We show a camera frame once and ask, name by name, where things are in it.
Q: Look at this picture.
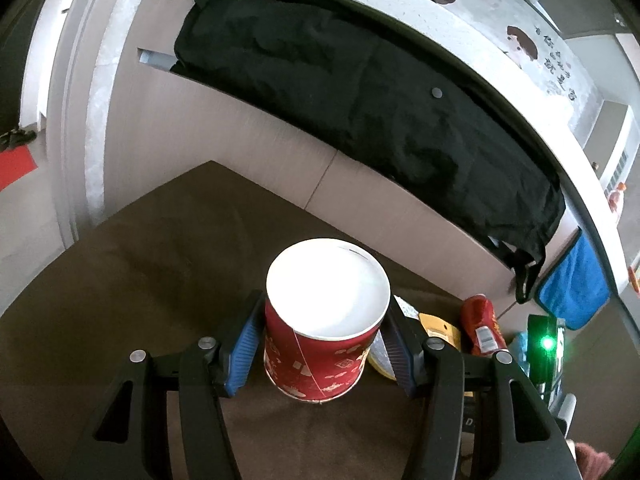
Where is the blue towel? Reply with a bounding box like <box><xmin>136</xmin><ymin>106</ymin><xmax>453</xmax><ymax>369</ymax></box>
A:
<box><xmin>535</xmin><ymin>230</ymin><xmax>611</xmax><ymax>330</ymax></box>

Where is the yellow foil-lined package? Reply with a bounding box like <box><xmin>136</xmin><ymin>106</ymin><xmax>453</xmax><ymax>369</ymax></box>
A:
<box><xmin>367</xmin><ymin>295</ymin><xmax>462</xmax><ymax>382</ymax></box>

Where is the cartoon wall poster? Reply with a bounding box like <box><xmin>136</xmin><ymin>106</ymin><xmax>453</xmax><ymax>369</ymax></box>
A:
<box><xmin>433</xmin><ymin>0</ymin><xmax>603</xmax><ymax>145</ymax></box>

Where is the black cloth bag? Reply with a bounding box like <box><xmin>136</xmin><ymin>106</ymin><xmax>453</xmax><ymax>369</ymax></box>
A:
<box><xmin>172</xmin><ymin>0</ymin><xmax>565</xmax><ymax>302</ymax></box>

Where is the red paper cup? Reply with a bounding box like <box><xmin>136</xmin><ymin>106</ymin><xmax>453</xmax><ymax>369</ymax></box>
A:
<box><xmin>264</xmin><ymin>238</ymin><xmax>392</xmax><ymax>404</ymax></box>

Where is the red soda can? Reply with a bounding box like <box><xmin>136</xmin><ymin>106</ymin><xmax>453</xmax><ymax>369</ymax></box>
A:
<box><xmin>460</xmin><ymin>295</ymin><xmax>506</xmax><ymax>356</ymax></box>

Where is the white countertop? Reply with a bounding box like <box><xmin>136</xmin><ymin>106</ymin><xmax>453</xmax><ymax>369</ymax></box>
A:
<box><xmin>85</xmin><ymin>0</ymin><xmax>627</xmax><ymax>290</ymax></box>

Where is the maroon sleeve forearm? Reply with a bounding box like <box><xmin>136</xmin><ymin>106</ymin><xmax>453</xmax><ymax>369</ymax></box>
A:
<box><xmin>575</xmin><ymin>442</ymin><xmax>614</xmax><ymax>480</ymax></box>

